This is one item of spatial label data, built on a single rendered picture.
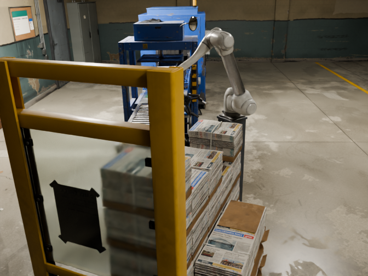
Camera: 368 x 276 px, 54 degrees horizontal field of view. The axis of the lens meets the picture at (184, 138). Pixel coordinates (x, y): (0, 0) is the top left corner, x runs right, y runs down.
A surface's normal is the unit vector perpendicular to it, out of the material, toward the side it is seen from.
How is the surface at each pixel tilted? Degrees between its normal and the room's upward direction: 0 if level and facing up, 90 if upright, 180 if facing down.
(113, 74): 90
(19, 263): 0
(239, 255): 0
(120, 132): 90
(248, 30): 90
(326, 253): 0
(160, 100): 90
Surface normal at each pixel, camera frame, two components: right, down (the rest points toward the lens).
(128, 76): -0.38, 0.35
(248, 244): -0.03, -0.92
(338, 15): -0.04, 0.37
